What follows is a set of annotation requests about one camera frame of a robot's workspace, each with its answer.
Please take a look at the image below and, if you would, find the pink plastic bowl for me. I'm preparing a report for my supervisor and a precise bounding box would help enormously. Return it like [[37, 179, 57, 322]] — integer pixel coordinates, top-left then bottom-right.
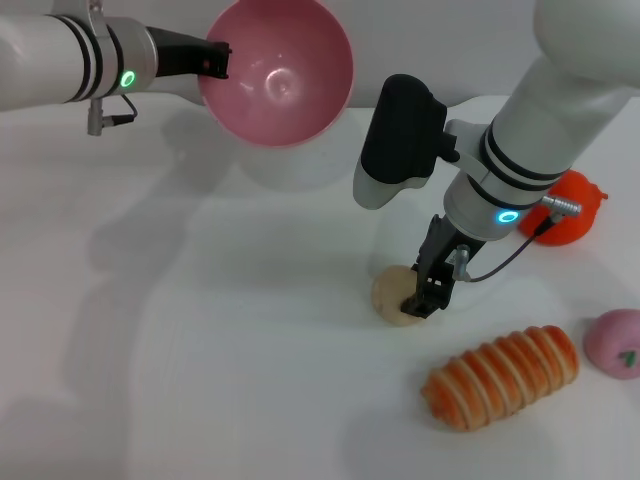
[[196, 0, 355, 148]]

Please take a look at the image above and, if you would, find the pink peach bun toy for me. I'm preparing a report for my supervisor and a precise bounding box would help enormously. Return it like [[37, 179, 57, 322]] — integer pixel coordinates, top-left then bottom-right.
[[583, 308, 640, 382]]

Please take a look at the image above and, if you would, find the orange red persimmon toy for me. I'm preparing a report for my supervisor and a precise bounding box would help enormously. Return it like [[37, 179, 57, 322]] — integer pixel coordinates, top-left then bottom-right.
[[517, 169, 610, 248]]

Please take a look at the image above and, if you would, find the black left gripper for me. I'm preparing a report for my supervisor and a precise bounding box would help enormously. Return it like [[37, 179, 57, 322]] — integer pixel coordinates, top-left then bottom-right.
[[147, 26, 233, 81]]

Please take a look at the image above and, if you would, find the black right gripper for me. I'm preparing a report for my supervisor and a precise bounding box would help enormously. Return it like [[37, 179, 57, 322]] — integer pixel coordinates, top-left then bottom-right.
[[399, 213, 487, 320]]

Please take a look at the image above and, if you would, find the orange striped bread roll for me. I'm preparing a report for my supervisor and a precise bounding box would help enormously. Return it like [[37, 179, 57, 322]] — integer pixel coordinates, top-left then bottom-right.
[[420, 324, 582, 433]]

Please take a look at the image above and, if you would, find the beige egg yolk pastry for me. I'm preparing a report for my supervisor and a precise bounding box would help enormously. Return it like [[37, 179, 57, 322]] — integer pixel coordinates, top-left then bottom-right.
[[370, 265, 427, 328]]

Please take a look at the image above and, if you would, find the left arm cable with connector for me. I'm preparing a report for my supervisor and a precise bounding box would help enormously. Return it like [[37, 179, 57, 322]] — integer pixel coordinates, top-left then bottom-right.
[[85, 94, 139, 137]]

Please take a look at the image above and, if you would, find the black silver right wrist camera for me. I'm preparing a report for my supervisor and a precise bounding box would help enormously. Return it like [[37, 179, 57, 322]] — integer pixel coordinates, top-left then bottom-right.
[[352, 73, 461, 211]]

